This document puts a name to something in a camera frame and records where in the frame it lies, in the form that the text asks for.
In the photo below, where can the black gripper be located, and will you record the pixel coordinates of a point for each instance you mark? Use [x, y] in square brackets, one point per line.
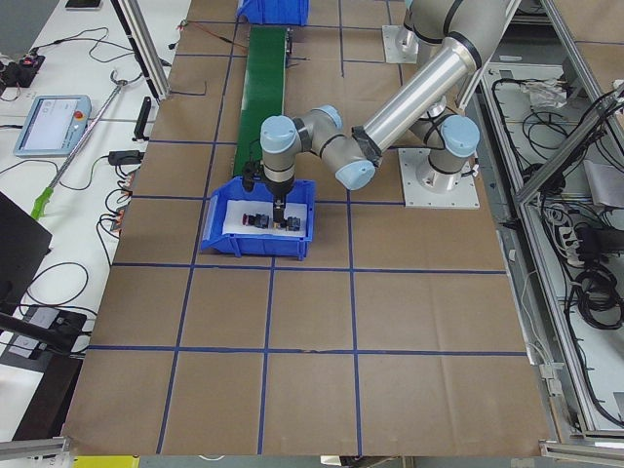
[279, 188]

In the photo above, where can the yellow push button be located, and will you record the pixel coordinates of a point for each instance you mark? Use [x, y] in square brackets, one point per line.
[293, 224]

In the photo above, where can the red push button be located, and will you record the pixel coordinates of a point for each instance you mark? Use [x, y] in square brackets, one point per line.
[260, 221]

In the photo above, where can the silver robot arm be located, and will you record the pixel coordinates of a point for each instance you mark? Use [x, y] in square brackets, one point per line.
[462, 35]
[426, 47]

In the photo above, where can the left blue plastic bin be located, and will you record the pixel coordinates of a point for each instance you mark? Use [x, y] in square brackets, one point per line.
[303, 192]

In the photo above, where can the blue plastic bin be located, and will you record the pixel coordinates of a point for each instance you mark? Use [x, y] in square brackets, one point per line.
[303, 192]
[293, 12]

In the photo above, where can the white foam pad left bin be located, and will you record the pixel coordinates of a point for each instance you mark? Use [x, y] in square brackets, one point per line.
[236, 208]

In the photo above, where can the green conveyor belt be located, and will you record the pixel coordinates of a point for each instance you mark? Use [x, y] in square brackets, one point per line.
[263, 93]

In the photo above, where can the black power adapter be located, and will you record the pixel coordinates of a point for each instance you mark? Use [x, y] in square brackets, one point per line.
[124, 157]

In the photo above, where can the right blue plastic bin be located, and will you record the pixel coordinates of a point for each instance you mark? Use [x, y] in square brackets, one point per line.
[293, 12]

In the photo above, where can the teach pendant tablet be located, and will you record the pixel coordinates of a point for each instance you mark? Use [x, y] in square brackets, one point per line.
[53, 126]

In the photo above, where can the grabber reaching tool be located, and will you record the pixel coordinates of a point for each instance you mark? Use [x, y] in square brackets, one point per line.
[44, 197]

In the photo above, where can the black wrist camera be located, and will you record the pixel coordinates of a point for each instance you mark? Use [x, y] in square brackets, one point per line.
[251, 174]

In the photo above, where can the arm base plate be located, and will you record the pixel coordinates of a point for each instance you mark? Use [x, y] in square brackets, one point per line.
[425, 189]
[400, 44]

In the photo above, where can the aluminium frame post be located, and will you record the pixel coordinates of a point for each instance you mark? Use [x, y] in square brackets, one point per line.
[135, 28]

